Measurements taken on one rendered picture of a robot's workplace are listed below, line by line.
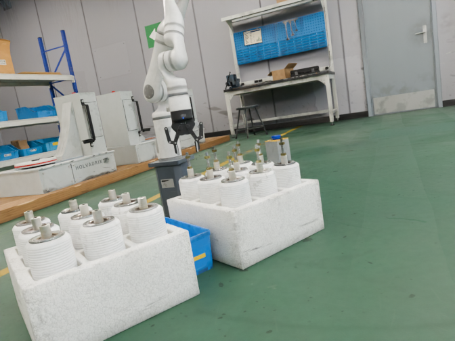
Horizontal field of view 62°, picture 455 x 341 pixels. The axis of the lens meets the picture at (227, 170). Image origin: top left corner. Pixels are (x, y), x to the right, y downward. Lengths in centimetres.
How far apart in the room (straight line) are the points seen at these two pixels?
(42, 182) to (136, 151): 113
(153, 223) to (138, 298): 18
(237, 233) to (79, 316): 46
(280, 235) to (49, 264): 67
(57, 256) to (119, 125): 305
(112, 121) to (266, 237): 296
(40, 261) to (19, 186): 227
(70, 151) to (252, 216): 248
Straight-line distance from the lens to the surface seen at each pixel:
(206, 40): 700
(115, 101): 390
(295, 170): 130
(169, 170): 155
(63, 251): 92
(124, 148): 390
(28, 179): 309
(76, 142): 348
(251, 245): 115
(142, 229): 98
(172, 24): 139
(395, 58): 627
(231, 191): 113
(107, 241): 94
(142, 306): 99
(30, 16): 961
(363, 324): 87
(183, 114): 131
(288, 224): 125
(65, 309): 93
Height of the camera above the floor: 47
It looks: 9 degrees down
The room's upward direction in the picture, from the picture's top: 9 degrees counter-clockwise
